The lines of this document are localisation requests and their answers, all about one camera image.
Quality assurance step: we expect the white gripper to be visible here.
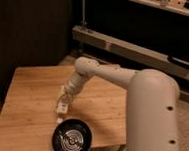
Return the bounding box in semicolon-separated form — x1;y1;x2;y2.
57;84;78;106

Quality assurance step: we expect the grey metal beam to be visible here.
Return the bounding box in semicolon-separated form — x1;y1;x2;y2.
72;25;189;80

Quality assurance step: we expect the wooden table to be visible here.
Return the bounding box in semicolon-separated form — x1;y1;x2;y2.
0;65;126;151

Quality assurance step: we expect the black ceramic bowl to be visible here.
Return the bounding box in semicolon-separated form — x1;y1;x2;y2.
51;118;92;151

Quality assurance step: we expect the black handle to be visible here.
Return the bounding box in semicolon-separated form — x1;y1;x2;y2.
167;55;189;69

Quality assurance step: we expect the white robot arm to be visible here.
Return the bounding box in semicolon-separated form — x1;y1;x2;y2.
56;57;180;151

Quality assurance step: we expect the white plastic bottle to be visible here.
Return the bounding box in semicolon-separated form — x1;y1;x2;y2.
56;86;70;124

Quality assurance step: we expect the metal pole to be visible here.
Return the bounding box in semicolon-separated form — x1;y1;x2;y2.
81;0;87;29

